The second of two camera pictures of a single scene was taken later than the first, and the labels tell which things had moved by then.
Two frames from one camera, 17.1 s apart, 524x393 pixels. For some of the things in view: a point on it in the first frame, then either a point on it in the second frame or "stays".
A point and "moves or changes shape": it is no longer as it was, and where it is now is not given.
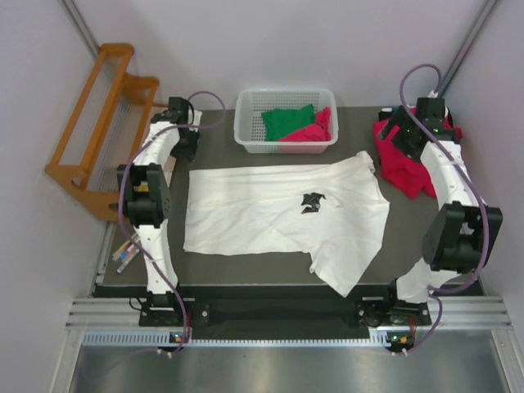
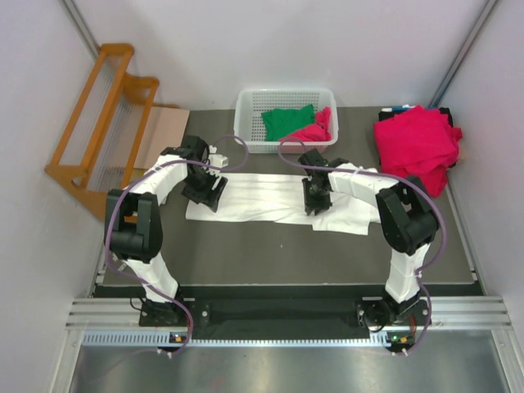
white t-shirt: [251, 210] moves or changes shape
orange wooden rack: [106, 132] stays
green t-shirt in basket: [279, 123] stays
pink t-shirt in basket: [319, 132] stays
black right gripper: [398, 119] → [311, 205]
